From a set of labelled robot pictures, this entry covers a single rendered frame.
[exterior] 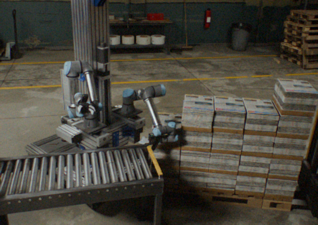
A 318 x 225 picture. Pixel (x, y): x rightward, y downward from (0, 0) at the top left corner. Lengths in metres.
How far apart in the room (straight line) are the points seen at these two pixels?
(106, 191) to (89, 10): 1.59
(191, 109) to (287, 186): 1.25
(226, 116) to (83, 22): 1.58
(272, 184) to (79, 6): 2.53
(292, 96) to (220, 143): 0.77
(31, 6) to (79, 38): 6.19
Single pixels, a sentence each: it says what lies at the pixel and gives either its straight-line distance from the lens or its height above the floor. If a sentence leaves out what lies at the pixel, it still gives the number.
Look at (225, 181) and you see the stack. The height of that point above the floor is 0.29.
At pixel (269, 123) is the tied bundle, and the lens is 3.16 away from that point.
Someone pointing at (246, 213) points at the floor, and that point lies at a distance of 3.56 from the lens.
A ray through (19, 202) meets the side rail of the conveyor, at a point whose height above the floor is 0.77.
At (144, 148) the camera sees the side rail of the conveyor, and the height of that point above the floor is 0.79.
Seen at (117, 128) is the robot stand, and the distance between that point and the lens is 3.37.
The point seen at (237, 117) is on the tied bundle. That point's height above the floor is 1.00.
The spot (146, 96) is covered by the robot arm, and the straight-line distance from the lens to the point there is 3.00.
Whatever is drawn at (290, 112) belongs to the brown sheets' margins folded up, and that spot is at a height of 1.09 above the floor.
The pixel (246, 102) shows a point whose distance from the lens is 3.28.
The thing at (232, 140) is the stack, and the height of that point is 0.75.
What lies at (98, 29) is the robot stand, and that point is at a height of 1.69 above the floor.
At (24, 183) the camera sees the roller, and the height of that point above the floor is 0.80.
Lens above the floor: 2.26
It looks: 23 degrees down
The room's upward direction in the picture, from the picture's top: 2 degrees clockwise
